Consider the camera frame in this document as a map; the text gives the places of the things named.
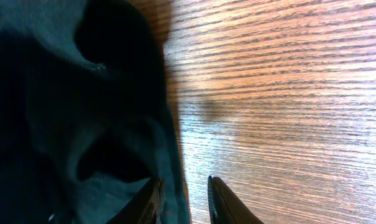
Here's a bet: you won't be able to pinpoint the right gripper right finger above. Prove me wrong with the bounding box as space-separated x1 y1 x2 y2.
208 176 264 224

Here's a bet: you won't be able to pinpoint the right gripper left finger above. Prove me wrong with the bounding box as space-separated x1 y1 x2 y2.
106 179 163 224

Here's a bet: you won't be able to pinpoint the black shorts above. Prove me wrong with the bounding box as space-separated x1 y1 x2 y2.
0 1 190 223

